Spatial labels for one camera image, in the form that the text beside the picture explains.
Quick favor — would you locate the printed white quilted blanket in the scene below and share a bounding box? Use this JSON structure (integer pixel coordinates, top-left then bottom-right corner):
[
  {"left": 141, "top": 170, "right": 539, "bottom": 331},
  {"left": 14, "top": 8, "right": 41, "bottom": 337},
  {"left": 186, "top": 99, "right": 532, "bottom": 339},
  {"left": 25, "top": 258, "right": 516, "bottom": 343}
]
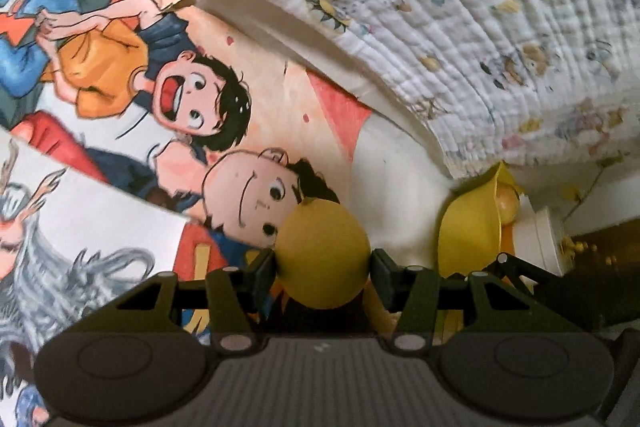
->
[{"left": 130, "top": 0, "right": 640, "bottom": 238}]

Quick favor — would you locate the grey dragon cartoon poster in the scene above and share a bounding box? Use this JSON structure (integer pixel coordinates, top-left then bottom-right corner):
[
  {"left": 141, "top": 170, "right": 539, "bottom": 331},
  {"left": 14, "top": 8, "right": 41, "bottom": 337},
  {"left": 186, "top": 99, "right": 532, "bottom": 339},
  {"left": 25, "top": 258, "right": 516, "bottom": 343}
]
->
[{"left": 0, "top": 129, "right": 193, "bottom": 425}]

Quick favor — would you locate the blue and yellow cartoon poster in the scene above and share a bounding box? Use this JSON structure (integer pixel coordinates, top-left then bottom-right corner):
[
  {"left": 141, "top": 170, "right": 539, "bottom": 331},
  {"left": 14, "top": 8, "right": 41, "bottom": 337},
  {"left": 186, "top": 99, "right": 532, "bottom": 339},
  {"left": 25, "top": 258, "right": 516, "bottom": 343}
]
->
[{"left": 172, "top": 219, "right": 461, "bottom": 349}]

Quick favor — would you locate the yellow plastic bowl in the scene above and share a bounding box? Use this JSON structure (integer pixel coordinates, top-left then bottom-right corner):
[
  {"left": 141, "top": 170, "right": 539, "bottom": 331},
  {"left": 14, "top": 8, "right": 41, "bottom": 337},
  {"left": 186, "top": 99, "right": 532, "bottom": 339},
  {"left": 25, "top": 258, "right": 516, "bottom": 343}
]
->
[{"left": 438, "top": 161, "right": 527, "bottom": 279}]

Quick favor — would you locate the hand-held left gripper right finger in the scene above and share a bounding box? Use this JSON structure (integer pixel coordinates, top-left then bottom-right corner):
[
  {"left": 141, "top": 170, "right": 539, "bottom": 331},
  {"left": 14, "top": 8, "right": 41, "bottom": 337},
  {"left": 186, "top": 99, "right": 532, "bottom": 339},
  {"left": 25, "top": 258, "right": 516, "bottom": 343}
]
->
[{"left": 372, "top": 249, "right": 544, "bottom": 354}]

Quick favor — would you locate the yellow lemon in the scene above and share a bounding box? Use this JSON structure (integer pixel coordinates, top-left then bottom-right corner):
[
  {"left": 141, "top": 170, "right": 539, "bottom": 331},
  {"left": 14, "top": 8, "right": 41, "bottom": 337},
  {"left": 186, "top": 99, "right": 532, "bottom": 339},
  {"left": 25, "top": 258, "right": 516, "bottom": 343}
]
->
[{"left": 275, "top": 199, "right": 371, "bottom": 309}]

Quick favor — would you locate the white plastic cup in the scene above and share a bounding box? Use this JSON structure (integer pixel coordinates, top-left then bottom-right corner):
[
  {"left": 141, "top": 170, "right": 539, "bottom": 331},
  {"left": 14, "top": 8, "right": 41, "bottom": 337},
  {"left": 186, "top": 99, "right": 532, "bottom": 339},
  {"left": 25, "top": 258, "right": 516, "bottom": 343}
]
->
[{"left": 520, "top": 207, "right": 572, "bottom": 278}]

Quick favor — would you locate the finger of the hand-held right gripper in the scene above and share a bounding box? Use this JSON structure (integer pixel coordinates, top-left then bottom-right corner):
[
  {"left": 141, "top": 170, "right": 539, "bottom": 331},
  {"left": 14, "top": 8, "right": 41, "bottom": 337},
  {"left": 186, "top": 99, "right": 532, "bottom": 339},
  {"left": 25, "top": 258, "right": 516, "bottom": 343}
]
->
[{"left": 495, "top": 251, "right": 601, "bottom": 333}]

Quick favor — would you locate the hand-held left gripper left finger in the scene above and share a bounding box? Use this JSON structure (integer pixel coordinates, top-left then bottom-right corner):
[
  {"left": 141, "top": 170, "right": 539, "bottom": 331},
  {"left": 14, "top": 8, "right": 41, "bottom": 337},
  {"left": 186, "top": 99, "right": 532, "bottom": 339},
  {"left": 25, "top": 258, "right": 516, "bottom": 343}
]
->
[{"left": 116, "top": 250, "right": 277, "bottom": 356}]

